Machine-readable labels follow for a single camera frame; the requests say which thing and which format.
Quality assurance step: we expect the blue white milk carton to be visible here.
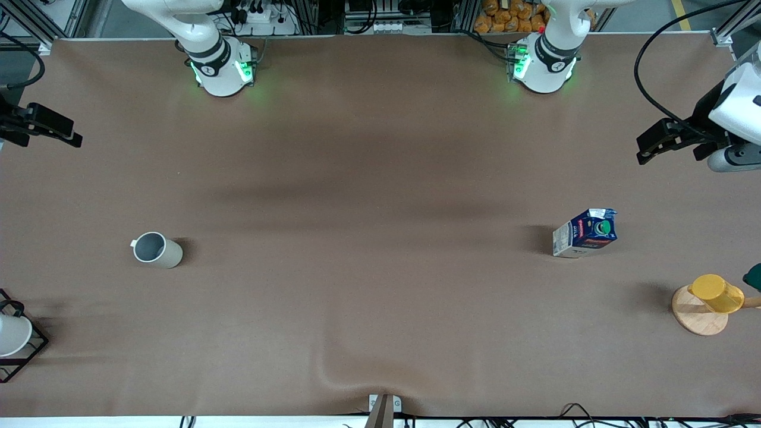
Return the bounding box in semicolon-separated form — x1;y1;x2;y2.
552;208;618;259

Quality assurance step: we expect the grey ribbed mug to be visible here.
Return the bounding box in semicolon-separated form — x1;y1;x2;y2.
130;231;184;269

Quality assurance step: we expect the yellow cup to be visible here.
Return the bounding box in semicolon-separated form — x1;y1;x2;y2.
688;273;746;314

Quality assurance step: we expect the wooden mug stand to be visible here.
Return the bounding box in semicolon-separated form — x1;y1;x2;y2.
672;284;761;337

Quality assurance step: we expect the orange packaged goods pile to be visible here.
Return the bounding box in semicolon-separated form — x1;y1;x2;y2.
474;0;549;34

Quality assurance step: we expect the white bowl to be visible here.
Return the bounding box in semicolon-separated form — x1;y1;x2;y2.
0;314;33;358

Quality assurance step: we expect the white power strip with plugs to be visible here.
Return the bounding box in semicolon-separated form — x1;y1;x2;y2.
229;0;300;37

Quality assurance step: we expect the brown table cover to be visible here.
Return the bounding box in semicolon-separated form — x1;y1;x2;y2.
0;33;761;418

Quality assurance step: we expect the white socket strip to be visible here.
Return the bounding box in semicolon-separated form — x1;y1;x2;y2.
370;19;432;34

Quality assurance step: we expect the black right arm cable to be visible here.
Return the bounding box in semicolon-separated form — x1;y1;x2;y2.
0;31;46;91

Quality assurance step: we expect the aluminium frame post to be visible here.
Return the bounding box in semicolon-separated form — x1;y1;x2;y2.
0;0;90;55
710;0;761;47

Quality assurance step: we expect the black wire rack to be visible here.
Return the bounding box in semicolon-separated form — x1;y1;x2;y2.
0;289;50;383

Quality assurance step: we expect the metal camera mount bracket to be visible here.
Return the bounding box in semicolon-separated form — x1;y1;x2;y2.
364;393;403;428

